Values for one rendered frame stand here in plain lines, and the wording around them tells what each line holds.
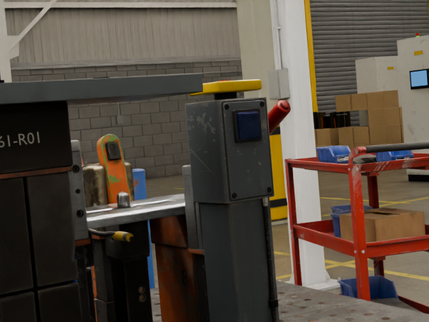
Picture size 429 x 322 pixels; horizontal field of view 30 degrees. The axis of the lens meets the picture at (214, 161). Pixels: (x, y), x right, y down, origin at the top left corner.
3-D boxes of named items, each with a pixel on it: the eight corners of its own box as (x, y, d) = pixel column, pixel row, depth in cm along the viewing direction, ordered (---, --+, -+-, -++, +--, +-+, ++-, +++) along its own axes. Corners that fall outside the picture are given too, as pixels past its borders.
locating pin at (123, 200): (127, 216, 121) (124, 190, 121) (133, 217, 120) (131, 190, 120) (115, 218, 120) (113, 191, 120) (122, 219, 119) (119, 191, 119)
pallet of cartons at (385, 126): (419, 163, 1436) (413, 89, 1429) (388, 168, 1391) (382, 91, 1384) (370, 164, 1536) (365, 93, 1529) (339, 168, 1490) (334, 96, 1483)
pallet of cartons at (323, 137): (363, 164, 1552) (360, 125, 1548) (332, 168, 1507) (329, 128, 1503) (321, 164, 1651) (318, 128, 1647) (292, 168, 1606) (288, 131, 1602)
